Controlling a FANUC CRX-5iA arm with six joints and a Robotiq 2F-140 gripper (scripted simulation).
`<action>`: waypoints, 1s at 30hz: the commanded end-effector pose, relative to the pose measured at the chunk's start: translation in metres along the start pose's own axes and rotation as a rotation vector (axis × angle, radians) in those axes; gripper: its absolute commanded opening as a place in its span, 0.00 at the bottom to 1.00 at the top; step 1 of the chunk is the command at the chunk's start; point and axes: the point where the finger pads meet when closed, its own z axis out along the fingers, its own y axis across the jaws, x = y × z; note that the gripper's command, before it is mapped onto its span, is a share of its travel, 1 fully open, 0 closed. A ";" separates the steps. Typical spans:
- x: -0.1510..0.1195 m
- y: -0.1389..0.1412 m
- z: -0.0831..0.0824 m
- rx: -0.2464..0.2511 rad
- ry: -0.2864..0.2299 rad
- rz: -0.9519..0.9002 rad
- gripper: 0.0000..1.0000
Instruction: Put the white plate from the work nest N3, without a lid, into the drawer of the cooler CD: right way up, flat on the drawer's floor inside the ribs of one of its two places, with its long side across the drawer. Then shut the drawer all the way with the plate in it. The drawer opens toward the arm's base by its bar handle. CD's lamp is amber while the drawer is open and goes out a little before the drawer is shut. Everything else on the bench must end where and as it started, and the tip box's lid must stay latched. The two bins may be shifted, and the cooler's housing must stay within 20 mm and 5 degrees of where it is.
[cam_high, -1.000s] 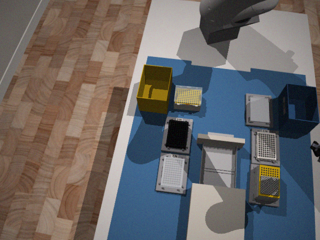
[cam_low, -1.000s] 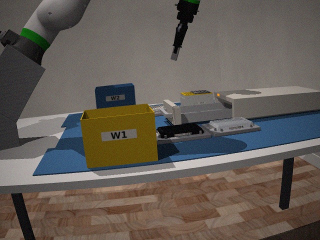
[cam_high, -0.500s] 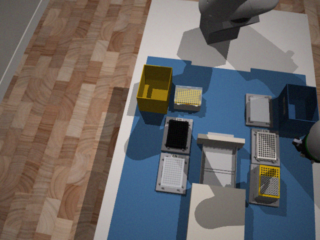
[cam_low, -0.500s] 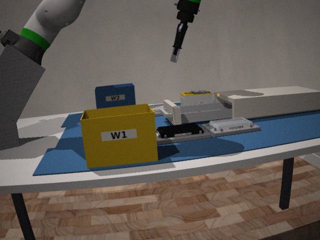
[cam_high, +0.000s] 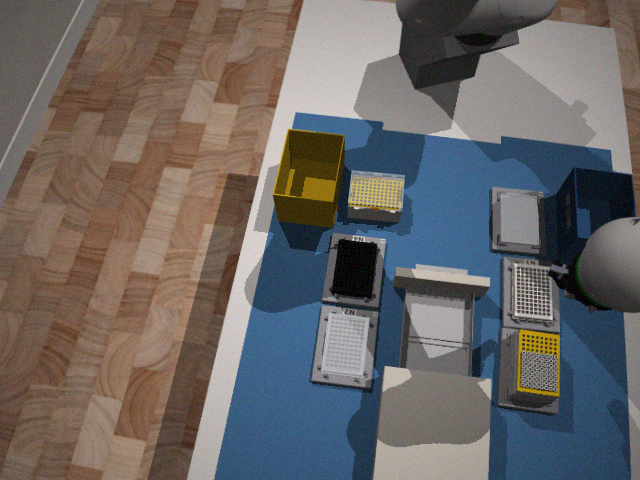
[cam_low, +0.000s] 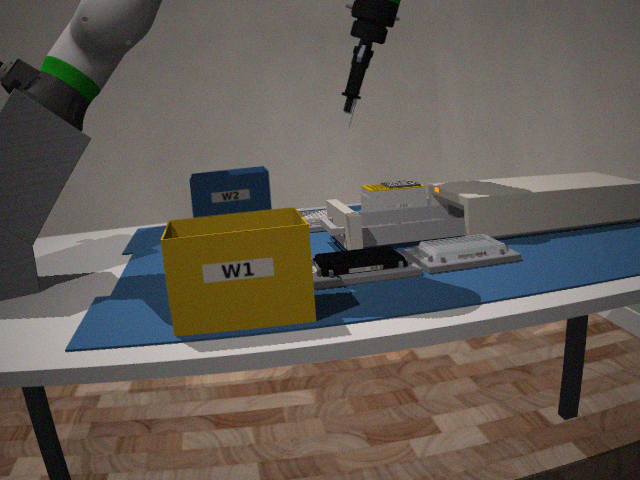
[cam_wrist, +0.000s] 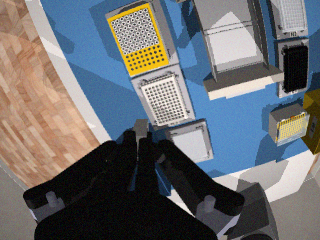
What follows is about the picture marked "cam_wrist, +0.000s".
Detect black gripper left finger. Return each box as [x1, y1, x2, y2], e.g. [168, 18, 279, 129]
[23, 119, 142, 233]

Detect blue bench mat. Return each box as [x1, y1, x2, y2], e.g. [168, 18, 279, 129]
[40, 0, 320, 178]

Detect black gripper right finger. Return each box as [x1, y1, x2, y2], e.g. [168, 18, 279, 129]
[133, 119, 245, 239]

